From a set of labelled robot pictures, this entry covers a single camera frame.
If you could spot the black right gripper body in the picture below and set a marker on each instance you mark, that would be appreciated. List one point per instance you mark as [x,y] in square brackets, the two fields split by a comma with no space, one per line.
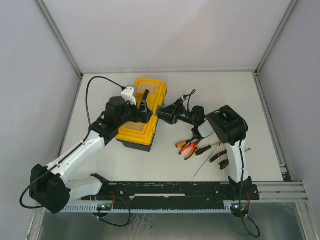
[172,114]

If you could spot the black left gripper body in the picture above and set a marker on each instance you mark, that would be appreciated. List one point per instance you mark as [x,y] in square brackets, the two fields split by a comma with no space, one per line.
[142,114]

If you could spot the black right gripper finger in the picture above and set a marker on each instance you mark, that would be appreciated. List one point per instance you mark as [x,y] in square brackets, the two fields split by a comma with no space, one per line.
[167,110]
[166,118]

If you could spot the yellow black plastic toolbox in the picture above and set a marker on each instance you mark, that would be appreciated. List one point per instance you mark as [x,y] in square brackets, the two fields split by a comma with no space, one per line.
[140,136]

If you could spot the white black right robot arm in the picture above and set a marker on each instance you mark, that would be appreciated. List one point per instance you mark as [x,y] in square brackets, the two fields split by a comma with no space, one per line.
[229,127]

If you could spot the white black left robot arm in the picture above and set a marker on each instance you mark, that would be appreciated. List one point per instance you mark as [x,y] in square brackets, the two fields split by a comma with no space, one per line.
[51,185]

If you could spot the orange needle nose pliers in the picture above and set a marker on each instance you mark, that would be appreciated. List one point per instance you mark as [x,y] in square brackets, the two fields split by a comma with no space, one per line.
[192,147]

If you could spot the black orange long screwdriver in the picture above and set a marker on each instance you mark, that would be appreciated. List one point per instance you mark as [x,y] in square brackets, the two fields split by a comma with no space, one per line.
[200,151]

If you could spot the thin metal rod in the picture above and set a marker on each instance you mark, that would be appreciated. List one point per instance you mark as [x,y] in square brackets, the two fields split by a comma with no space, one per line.
[214,149]

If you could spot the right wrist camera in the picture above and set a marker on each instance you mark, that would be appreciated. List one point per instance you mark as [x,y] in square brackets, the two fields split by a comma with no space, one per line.
[185,97]

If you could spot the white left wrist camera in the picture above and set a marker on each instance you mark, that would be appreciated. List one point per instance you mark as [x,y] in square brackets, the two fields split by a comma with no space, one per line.
[129,94]

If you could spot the red handled screwdriver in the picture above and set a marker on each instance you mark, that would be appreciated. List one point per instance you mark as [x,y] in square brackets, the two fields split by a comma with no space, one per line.
[194,138]

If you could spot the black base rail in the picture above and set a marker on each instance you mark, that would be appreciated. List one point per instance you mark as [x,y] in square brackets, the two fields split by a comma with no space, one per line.
[220,191]

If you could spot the grey cable duct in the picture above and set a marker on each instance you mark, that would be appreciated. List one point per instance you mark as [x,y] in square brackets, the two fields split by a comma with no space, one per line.
[120,207]

